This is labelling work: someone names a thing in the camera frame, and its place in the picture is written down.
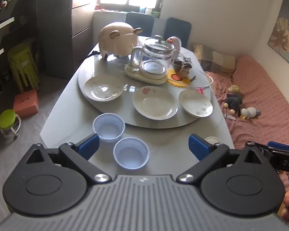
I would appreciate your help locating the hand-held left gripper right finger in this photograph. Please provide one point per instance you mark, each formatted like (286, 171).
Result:
(197, 149)

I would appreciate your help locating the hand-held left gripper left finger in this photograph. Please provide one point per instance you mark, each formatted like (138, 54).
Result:
(89, 146)

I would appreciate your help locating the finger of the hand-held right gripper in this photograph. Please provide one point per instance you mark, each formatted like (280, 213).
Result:
(267, 152)
(274, 145)

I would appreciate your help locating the translucent blue plastic bowl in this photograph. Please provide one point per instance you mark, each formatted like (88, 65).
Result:
(131, 152)
(108, 126)

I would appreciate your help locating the white plate green leaf print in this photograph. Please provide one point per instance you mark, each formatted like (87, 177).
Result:
(195, 102)

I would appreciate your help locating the white plate grey leaf print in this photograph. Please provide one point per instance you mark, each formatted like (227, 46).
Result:
(103, 90)

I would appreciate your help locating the white plate pink flower print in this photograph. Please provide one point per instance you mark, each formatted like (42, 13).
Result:
(155, 102)

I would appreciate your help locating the pink blanket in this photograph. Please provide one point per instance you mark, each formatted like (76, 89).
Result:
(267, 105)

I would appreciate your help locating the white blue plush toy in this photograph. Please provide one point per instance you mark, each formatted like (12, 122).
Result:
(249, 112)

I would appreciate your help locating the white remote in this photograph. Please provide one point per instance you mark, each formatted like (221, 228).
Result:
(230, 117)

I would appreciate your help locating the round glass turntable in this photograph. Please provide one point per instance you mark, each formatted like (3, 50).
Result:
(127, 118)

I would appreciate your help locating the dark grey monkey plush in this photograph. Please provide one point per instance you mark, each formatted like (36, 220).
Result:
(233, 99)

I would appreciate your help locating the yellow sunflower coaster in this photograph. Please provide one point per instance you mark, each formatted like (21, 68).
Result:
(176, 81)

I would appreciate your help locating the dark hair clip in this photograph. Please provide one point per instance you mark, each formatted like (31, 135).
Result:
(192, 78)

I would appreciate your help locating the orange box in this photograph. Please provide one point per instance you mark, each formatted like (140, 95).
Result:
(25, 102)

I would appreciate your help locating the brown hedgehog figurine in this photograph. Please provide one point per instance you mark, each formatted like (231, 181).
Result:
(181, 68)

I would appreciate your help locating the cream kettle base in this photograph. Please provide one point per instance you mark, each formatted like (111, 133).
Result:
(134, 74)

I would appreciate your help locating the green round stool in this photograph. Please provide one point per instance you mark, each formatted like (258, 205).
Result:
(7, 119)

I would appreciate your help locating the plaid pillow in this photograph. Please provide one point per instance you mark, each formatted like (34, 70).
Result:
(214, 60)

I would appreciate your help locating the glass kettle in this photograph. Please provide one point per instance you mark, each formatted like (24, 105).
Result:
(156, 53)

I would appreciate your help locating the stack of green stools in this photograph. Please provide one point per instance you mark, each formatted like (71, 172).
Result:
(23, 65)

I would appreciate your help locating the white curved spout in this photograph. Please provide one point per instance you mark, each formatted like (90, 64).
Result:
(177, 45)

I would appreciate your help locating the beige pig-shaped food cover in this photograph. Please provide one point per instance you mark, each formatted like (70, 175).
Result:
(120, 38)

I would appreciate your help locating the dark blue chair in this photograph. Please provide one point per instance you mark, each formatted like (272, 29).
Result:
(139, 24)
(178, 31)

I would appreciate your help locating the dark wooden cabinet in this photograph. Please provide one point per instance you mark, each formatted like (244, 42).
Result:
(60, 28)

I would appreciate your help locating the green box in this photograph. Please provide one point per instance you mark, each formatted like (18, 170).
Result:
(156, 13)

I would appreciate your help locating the golden leaf wall poster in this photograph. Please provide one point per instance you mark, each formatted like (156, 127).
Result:
(284, 31)

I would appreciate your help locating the black white wall shelf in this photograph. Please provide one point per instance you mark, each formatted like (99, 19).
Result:
(12, 21)

